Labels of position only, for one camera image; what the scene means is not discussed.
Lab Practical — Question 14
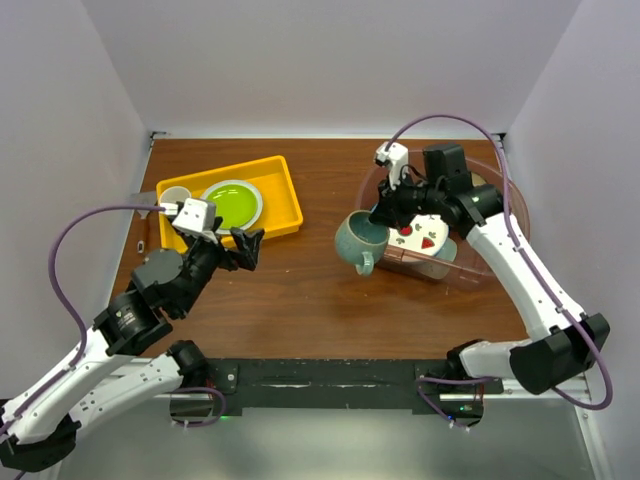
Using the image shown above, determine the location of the metal scraper wooden handle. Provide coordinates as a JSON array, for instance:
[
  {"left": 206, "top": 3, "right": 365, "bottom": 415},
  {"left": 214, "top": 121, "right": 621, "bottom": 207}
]
[{"left": 130, "top": 190, "right": 157, "bottom": 255}]

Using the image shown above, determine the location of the brown floral cream-inside bowl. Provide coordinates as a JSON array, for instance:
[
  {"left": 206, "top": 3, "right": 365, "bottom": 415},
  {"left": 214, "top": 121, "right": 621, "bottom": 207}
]
[{"left": 471, "top": 172, "right": 487, "bottom": 187}]

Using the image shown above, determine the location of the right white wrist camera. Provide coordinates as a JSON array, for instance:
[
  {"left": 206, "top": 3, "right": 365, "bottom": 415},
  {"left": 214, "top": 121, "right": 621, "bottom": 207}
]
[{"left": 374, "top": 142, "right": 409, "bottom": 190}]

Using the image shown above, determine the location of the yellow plastic tray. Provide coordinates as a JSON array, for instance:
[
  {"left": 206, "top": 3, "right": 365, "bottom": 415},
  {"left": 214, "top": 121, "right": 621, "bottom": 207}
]
[{"left": 156, "top": 156, "right": 303, "bottom": 246}]

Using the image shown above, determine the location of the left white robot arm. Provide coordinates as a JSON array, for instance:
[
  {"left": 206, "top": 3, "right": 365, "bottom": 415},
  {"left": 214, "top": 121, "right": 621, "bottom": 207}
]
[{"left": 1, "top": 228, "right": 265, "bottom": 472}]

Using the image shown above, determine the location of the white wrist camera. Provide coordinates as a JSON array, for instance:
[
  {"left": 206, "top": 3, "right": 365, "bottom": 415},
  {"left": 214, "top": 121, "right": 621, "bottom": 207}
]
[
  {"left": 374, "top": 142, "right": 409, "bottom": 190},
  {"left": 160, "top": 198, "right": 223, "bottom": 244}
]

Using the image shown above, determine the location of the teal speckled ceramic mug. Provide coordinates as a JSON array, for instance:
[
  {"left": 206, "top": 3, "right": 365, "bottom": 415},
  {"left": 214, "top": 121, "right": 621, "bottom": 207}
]
[{"left": 334, "top": 210, "right": 390, "bottom": 276}]

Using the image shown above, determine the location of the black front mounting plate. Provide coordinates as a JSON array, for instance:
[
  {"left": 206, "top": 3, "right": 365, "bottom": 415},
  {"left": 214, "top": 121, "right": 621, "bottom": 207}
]
[{"left": 169, "top": 357, "right": 504, "bottom": 417}]

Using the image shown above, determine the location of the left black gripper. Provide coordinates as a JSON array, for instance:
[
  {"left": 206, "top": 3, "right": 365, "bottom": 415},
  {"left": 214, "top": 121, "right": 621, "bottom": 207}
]
[{"left": 175, "top": 216, "right": 264, "bottom": 315}]

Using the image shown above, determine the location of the light-blue scalloped plate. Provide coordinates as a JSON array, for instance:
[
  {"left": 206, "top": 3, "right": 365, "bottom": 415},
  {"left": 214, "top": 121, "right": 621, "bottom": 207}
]
[{"left": 196, "top": 179, "right": 264, "bottom": 235}]

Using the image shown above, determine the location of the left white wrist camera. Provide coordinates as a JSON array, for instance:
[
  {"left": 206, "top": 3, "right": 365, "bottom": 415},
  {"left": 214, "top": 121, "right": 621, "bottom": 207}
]
[{"left": 160, "top": 198, "right": 223, "bottom": 244}]

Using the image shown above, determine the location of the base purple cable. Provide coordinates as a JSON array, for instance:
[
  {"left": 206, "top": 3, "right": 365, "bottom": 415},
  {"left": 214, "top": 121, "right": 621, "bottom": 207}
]
[
  {"left": 169, "top": 386, "right": 229, "bottom": 429},
  {"left": 414, "top": 374, "right": 501, "bottom": 431}
]

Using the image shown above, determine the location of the green plate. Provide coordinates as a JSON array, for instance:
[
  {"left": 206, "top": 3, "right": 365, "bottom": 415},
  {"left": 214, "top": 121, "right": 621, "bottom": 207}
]
[{"left": 200, "top": 182, "right": 258, "bottom": 230}]

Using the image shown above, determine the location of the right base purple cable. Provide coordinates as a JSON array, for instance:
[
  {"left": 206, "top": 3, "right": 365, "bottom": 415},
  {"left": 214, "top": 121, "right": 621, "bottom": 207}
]
[{"left": 414, "top": 374, "right": 501, "bottom": 431}]

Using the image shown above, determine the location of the light-teal divided rectangular dish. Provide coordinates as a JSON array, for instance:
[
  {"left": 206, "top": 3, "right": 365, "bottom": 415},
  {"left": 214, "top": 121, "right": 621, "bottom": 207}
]
[{"left": 377, "top": 238, "right": 458, "bottom": 281}]

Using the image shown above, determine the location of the white light-blue mug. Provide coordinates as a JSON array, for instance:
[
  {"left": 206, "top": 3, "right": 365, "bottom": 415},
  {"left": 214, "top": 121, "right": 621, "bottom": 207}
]
[{"left": 158, "top": 185, "right": 192, "bottom": 206}]

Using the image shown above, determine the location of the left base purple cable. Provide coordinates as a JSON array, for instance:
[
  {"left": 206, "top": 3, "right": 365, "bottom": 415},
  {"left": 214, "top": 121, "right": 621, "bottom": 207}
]
[{"left": 169, "top": 386, "right": 229, "bottom": 429}]

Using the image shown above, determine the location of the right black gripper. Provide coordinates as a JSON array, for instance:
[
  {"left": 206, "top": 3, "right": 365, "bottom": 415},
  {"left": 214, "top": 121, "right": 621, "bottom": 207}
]
[{"left": 370, "top": 168, "right": 445, "bottom": 230}]

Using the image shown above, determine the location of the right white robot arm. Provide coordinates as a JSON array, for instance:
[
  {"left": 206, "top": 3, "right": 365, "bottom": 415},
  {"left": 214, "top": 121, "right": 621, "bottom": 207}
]
[{"left": 371, "top": 143, "right": 610, "bottom": 395}]

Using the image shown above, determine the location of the clear pink plastic bin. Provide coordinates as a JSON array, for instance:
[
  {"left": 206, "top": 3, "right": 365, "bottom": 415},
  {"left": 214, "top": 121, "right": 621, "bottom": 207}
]
[{"left": 355, "top": 149, "right": 530, "bottom": 290}]

